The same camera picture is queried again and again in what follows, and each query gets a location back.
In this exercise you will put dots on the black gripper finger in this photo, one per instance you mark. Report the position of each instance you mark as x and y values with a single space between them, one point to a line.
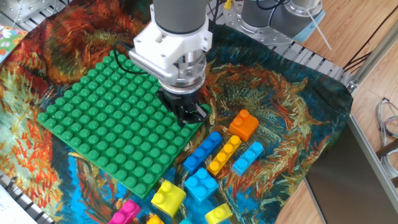
184 118
199 113

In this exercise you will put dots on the green studded baseplate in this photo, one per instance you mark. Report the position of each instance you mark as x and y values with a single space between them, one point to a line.
109 124

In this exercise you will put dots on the brown wooden bar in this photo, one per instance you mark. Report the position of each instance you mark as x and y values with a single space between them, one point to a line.
388 151

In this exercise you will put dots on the small yellow single-stud brick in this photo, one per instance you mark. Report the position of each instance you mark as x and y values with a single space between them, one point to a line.
217 214

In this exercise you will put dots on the yellow clip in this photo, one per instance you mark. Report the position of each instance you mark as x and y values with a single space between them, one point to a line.
228 3

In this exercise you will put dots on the colourful printed paper sheet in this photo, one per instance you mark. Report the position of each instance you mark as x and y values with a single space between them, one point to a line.
9 39

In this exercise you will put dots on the small yellow-orange four-stud brick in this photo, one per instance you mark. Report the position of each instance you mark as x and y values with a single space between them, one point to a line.
222 157

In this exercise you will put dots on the silver perforated metal plate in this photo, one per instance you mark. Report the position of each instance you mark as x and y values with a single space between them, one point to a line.
31 7

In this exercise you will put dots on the white paper sheet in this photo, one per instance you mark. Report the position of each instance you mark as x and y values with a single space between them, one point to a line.
9 208

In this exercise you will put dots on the dark grey framed panel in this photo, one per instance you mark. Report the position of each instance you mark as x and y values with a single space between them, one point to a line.
348 180

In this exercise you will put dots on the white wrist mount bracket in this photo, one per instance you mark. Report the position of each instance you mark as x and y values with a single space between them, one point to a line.
168 46

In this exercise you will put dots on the orange two-stud block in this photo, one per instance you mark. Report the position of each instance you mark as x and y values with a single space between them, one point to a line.
245 127

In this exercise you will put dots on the light blue three-stud brick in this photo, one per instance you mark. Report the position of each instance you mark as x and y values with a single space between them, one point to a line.
247 160

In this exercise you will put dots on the dark blue four-stud brick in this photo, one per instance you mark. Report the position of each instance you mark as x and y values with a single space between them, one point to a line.
202 152

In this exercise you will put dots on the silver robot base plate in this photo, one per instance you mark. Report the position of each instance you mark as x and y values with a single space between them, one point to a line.
236 21

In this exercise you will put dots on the magenta three-stud brick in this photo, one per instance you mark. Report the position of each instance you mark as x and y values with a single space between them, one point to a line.
126 214

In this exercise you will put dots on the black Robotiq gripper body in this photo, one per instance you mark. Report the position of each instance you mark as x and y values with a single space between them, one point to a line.
182 99

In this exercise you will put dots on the light blue square brick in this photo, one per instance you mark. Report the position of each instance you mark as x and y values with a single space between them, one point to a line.
200 186

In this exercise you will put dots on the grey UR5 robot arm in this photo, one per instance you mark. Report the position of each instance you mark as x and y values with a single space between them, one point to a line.
180 15

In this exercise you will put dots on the painted sunflower pattern cloth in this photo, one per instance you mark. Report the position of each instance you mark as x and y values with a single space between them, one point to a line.
264 77

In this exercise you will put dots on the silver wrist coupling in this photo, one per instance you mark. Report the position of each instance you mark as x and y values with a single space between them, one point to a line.
186 74

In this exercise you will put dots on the yellow two-stud block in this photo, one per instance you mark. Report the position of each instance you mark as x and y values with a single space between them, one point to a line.
169 199

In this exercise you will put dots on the aluminium frame post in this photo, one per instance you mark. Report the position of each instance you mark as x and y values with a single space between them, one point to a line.
373 53

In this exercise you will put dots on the long orange-yellow brick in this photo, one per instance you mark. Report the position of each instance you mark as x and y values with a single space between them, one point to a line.
154 221

